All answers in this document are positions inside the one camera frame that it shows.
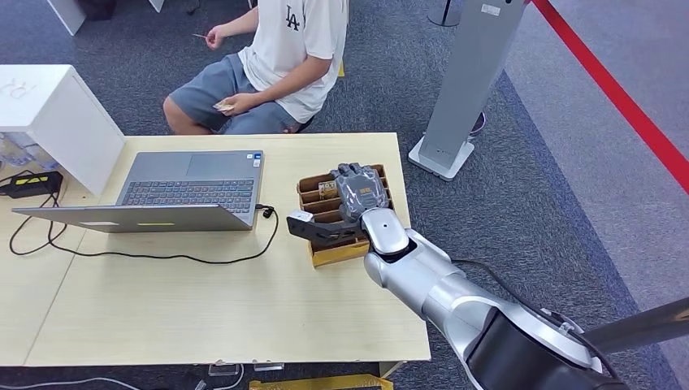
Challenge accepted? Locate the person's right hand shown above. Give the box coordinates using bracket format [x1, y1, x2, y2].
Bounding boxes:
[205, 24, 231, 51]

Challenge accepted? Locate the person's left hand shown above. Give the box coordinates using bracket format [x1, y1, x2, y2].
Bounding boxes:
[219, 92, 261, 117]

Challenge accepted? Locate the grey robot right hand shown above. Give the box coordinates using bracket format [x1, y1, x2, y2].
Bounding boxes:
[329, 162, 390, 223]

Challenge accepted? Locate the brown cardboard card organizer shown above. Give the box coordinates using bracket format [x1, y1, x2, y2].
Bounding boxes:
[296, 163, 401, 269]

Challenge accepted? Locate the person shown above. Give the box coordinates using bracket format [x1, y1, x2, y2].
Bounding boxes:
[162, 0, 350, 136]

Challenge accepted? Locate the grey laptop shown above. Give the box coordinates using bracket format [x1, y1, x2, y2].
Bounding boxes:
[11, 150, 265, 234]

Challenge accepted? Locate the grey kiosk stand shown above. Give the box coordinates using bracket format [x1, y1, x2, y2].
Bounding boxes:
[407, 0, 526, 183]

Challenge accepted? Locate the white cabinet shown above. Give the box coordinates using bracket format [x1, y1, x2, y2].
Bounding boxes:
[0, 65, 127, 197]

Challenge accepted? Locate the black round pole base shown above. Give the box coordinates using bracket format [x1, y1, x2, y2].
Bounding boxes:
[427, 0, 464, 28]

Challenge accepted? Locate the yellow cardboard piece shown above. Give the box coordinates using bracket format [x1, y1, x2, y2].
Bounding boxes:
[248, 374, 394, 390]

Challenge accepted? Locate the black power adapter yellow label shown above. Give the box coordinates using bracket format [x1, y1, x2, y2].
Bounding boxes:
[0, 171, 64, 200]

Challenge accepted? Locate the clear plastic container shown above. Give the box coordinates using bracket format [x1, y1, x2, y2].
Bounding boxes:
[0, 132, 60, 172]

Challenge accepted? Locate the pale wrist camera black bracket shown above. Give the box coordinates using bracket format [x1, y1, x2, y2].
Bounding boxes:
[286, 210, 370, 249]

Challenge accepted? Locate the black laptop power cable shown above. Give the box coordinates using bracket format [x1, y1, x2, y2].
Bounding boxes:
[9, 191, 280, 266]

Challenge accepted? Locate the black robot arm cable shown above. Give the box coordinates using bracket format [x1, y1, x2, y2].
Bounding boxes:
[451, 258, 621, 379]

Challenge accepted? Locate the white floor cable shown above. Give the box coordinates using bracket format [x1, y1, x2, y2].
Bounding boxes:
[208, 364, 246, 390]
[0, 376, 142, 390]

